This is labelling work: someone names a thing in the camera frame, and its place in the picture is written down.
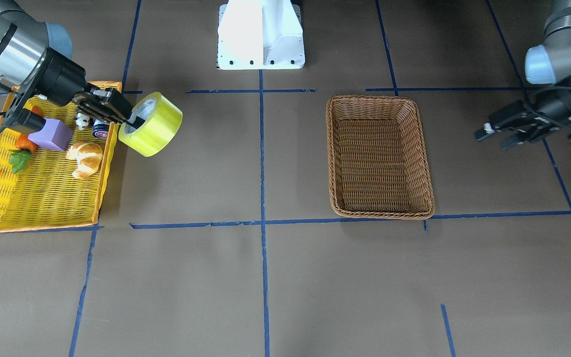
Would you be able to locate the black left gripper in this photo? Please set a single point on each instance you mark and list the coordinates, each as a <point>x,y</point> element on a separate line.
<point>553,108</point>

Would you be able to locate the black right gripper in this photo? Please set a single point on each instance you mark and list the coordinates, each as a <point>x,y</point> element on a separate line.
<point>65,76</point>

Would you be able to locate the yellow tape roll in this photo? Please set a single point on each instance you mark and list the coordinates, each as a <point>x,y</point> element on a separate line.
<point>151,126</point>

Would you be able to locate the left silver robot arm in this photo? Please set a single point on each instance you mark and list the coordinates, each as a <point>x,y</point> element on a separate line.
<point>549,66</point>

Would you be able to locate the yellow plastic basket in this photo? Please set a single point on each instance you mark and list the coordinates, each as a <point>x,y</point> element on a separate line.
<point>45,195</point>

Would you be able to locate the brown wicker basket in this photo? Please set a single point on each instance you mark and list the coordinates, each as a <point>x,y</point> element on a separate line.
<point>377,161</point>

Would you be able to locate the small blue can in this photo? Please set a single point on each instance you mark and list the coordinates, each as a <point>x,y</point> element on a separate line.
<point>101,129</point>

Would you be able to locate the panda figurine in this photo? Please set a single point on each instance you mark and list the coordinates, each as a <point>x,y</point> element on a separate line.
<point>82,121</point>

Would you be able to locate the toy croissant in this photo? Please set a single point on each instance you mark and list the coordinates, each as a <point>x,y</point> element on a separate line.
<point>88,156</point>

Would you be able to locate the purple foam block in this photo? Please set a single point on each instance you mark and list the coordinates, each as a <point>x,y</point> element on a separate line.
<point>54,136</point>

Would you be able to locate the white pedestal column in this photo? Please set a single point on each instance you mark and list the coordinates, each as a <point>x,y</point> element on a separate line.
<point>260,35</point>

